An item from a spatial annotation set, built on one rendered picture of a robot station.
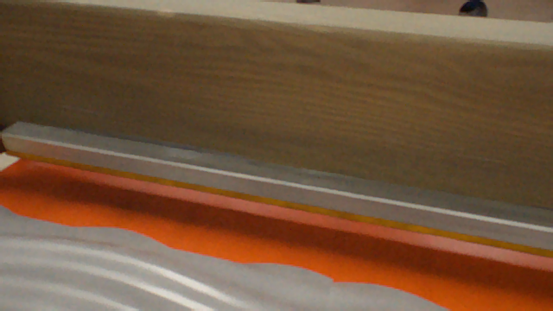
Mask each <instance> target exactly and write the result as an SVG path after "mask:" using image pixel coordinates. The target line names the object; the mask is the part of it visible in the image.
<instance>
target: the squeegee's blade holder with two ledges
mask: <svg viewBox="0 0 553 311"><path fill-rule="evenodd" d="M0 135H1V138H2V140H3V145H4V147H5V148H6V149H7V150H10V151H16V152H21V153H26V154H31V155H37V156H45V157H50V158H55V159H61V160H65V161H70V162H79V163H84V164H89V165H93V166H99V167H100V168H108V169H113V170H118V171H124V172H128V173H133V174H138V175H147V176H152V177H157V178H162V179H168V180H172V181H181V182H186V183H192V184H196V185H201V186H206V187H215V188H220V189H225V190H230V191H234V192H240V193H244V194H254V195H258V197H264V198H268V199H273V200H282V201H288V202H292V203H297V204H302V205H307V206H316V207H321V208H326V209H331V210H336V211H341V212H346V213H355V214H360V215H365V216H370V217H374V218H380V219H388V220H394V221H398V223H404V224H408V225H418V226H422V227H428V228H432V229H438V230H443V231H447V232H456V233H462V234H467V235H471V236H476V237H482V238H490V239H495V240H500V241H505V242H506V243H511V244H520V245H525V246H530V247H535V248H539V249H545V250H550V251H553V210H550V209H545V208H539V207H534V206H524V205H518V204H512V203H507V202H500V201H495V200H485V199H479V198H474V197H468V196H463V195H457V194H452V193H447V192H442V191H436V190H430V189H425V188H420V187H409V186H404V185H398V184H393V183H388V182H382V181H372V180H367V179H361V178H355V177H350V176H344V175H335V174H329V173H323V172H318V171H313V170H307V169H301V168H292V167H291V166H286V165H281V164H275V163H269V162H260V161H254V160H248V159H242V158H237V157H231V156H226V155H215V154H210V153H205V152H199V151H194V150H188V149H178V148H173V147H168V146H162V145H156V144H151V143H140V142H135V141H130V139H124V138H119V137H113V136H103V135H98V134H92V133H86V132H81V131H76V130H65V129H60V128H54V127H48V126H43V125H38V124H27V123H22V122H17V123H15V124H12V125H11V126H10V127H8V128H7V129H5V130H2V131H1V133H0Z"/></svg>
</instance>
